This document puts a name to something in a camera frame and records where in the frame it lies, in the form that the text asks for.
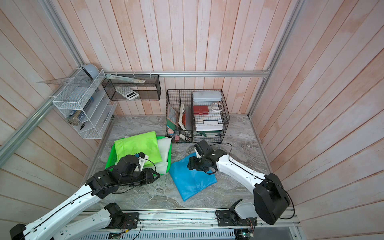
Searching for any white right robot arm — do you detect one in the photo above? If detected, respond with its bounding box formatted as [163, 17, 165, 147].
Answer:
[188, 140, 292, 225]

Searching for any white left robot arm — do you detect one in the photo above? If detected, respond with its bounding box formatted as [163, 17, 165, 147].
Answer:
[10, 153, 161, 240]

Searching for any blue raincoat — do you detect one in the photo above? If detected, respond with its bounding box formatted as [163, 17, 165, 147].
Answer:
[169, 153, 217, 202]

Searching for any clear straight ruler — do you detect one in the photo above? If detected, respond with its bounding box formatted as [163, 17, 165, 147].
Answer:
[105, 74, 146, 84]

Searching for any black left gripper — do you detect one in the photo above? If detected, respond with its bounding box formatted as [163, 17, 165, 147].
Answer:
[120, 167, 161, 187]

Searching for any black wire wall basket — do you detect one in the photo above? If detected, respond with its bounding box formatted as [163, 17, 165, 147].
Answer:
[102, 74, 162, 101]

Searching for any clear plastic triangle ruler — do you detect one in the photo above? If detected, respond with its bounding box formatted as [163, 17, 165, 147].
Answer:
[38, 76, 93, 87]

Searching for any white calculator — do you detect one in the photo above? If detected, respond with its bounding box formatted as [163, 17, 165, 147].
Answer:
[116, 87, 140, 101]

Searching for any green plastic perforated basket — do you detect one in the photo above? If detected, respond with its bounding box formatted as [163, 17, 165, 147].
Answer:
[106, 137, 172, 175]

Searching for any white raincoat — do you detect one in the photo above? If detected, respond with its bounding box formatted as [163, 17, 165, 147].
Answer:
[135, 137, 172, 175]

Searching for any white wire mesh shelf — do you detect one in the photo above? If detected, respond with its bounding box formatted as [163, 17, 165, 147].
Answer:
[53, 69, 117, 140]

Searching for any grey tape roll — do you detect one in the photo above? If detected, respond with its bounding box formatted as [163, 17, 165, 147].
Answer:
[82, 64, 100, 80]

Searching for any white plastic pencil case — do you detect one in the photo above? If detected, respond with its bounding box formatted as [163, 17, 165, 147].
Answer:
[192, 91, 222, 102]

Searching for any light green raincoat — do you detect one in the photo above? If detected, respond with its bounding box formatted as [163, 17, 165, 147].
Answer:
[114, 131, 163, 167]

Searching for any black wire desk organizer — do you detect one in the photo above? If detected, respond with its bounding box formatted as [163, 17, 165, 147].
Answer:
[166, 89, 230, 143]

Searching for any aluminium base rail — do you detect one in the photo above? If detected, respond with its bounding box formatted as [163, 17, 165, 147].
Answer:
[78, 209, 306, 240]

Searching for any red wallet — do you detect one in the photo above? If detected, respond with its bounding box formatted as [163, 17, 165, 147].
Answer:
[193, 105, 209, 115]

